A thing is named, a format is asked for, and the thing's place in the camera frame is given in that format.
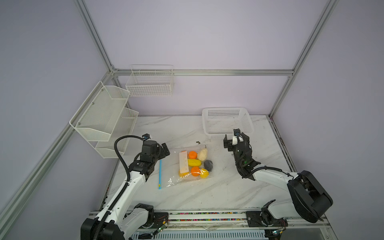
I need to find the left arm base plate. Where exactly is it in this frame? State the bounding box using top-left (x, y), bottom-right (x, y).
top-left (139, 212), bottom-right (169, 229)

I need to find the clear zip top bag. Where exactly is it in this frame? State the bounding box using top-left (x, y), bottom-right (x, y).
top-left (158, 145), bottom-right (215, 190)

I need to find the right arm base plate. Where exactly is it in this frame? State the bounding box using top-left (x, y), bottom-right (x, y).
top-left (246, 211), bottom-right (288, 228)

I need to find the large orange fruit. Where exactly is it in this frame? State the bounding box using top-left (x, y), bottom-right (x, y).
top-left (191, 167), bottom-right (201, 177)

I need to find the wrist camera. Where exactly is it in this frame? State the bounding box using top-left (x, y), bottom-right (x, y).
top-left (141, 134), bottom-right (161, 157)
top-left (232, 129), bottom-right (250, 146)

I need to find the cream white pear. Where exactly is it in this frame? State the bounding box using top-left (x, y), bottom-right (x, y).
top-left (197, 148), bottom-right (208, 162)

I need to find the yellow banana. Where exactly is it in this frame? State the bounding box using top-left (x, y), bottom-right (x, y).
top-left (188, 159), bottom-right (202, 167)

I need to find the yellow pear-shaped lemon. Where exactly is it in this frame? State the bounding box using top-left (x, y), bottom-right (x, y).
top-left (200, 169), bottom-right (210, 179)

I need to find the white mesh two-tier shelf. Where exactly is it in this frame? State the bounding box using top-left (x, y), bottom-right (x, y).
top-left (69, 82), bottom-right (139, 159)

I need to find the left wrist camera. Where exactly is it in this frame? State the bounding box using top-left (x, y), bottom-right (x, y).
top-left (141, 134), bottom-right (161, 157)

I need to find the white perforated plastic basket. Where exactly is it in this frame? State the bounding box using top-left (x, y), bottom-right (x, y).
top-left (202, 107), bottom-right (254, 139)

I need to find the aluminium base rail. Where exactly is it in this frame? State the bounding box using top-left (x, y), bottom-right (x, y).
top-left (82, 207), bottom-right (331, 232)

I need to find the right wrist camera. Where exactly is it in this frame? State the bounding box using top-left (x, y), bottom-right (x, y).
top-left (232, 129), bottom-right (250, 146)

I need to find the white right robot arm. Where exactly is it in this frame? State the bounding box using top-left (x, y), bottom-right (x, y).
top-left (223, 129), bottom-right (334, 226)

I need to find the black avocado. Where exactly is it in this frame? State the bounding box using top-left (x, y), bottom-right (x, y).
top-left (204, 160), bottom-right (214, 172)

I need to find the white wire wall basket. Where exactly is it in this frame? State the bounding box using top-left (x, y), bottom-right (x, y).
top-left (126, 65), bottom-right (174, 97)

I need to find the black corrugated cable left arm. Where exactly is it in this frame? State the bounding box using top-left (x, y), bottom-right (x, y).
top-left (91, 133), bottom-right (151, 240)

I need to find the aluminium frame post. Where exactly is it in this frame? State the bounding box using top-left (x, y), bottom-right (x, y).
top-left (269, 0), bottom-right (339, 119)

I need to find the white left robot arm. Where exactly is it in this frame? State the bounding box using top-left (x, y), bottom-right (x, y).
top-left (81, 140), bottom-right (170, 240)

